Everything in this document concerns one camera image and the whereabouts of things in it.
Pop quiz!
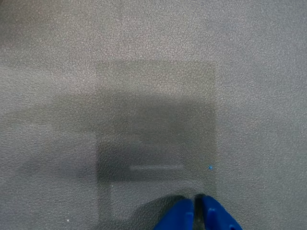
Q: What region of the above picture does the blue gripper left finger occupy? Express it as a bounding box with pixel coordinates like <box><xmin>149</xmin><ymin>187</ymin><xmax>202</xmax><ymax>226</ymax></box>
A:
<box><xmin>153</xmin><ymin>198</ymin><xmax>194</xmax><ymax>230</ymax></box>

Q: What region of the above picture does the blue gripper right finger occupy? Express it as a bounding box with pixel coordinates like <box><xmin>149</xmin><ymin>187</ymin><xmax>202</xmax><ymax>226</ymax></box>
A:
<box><xmin>201</xmin><ymin>195</ymin><xmax>243</xmax><ymax>230</ymax></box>

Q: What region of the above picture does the grey mat with lettering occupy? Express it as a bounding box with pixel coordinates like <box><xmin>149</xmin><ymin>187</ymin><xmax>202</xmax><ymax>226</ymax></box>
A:
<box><xmin>0</xmin><ymin>0</ymin><xmax>307</xmax><ymax>230</ymax></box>

